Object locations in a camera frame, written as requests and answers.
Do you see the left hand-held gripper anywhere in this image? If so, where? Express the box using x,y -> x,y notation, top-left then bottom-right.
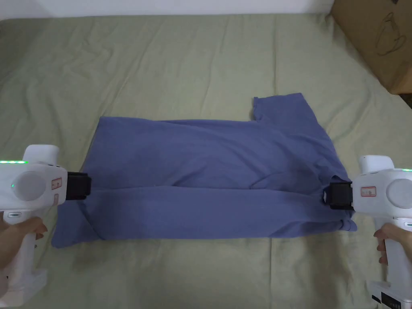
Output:
0,144 -> 92,309

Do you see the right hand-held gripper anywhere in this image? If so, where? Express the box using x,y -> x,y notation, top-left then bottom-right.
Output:
322,155 -> 412,309

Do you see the blue shirt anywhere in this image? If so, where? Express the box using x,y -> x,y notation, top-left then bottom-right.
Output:
51,93 -> 358,249

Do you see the person's right hand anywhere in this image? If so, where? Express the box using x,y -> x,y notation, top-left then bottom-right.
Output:
373,222 -> 412,265

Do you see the person's left hand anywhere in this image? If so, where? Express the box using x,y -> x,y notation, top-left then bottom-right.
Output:
0,216 -> 49,271

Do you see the brown cardboard carton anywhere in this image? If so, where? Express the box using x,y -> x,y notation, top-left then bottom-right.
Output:
331,0 -> 412,95

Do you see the bed with pale green sheet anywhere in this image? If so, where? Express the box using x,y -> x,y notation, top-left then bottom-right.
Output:
0,11 -> 412,309

